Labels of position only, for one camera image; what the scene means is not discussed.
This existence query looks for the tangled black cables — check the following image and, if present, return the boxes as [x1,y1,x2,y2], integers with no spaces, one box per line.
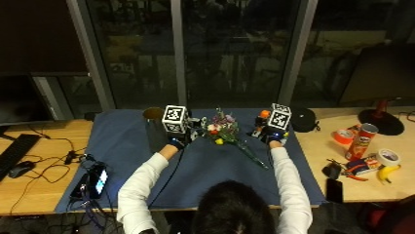
[9,125,94,213]

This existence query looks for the person's left hand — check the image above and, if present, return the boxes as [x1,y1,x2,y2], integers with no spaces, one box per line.
[167,116,208,150]

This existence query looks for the black device with lit screen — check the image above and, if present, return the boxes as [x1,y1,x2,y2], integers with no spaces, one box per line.
[87,163,110,200]

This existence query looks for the black keyboard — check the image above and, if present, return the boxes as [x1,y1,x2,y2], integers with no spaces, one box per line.
[0,134,42,181]

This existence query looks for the mixed flower bouquet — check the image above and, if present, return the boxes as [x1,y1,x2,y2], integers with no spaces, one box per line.
[206,108,269,171]

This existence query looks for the red chips can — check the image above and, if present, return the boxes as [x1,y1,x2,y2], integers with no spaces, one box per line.
[343,122,380,162]

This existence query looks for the white marker cube glove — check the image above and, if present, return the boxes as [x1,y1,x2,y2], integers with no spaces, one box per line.
[265,102,292,132]
[160,104,190,135]

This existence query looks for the dark tilted monitor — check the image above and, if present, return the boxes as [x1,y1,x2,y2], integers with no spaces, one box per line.
[337,43,415,105]

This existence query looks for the orange tape roll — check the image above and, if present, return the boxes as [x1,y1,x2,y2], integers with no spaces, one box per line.
[332,129,356,146]

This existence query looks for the red chair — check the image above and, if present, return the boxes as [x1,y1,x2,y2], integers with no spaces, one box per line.
[360,194,415,234]

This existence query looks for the yellow banana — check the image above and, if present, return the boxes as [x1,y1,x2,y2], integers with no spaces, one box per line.
[376,164,401,185]

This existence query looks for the black flat monitor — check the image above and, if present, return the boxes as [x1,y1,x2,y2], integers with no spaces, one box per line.
[0,72,55,127]

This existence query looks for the white marker cube right glove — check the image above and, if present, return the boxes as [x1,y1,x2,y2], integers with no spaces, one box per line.
[265,102,292,132]

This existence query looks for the dark cylindrical vase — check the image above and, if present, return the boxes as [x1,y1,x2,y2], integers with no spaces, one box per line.
[140,106,172,154]

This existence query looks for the grey window frame post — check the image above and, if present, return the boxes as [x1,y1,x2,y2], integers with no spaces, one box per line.
[170,0,187,106]
[65,0,116,111]
[277,0,320,105]

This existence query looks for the blue table cloth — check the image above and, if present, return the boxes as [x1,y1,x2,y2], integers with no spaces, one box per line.
[54,107,327,214]

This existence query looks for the white marker cube left glove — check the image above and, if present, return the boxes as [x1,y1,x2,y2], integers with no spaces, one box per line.
[160,104,190,135]

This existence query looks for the black computer mouse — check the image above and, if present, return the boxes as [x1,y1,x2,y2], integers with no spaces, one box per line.
[7,160,35,179]

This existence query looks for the black round monitor stand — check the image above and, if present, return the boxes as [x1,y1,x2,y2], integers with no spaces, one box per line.
[356,97,405,137]

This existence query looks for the black smartphone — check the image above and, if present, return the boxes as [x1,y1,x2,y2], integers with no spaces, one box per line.
[325,177,344,205]

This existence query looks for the white tape roll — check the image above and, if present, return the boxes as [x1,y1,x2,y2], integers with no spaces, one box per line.
[375,148,401,168]

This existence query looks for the red-handled pliers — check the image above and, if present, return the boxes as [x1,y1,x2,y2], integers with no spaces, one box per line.
[341,173,369,182]

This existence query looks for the colourful snack packet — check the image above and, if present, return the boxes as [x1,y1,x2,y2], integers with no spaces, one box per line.
[344,155,383,176]

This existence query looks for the black glove cable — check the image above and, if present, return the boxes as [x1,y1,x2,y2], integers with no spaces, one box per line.
[147,147,186,209]

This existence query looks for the black power bank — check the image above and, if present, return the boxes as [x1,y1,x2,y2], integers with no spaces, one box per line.
[70,174,90,200]

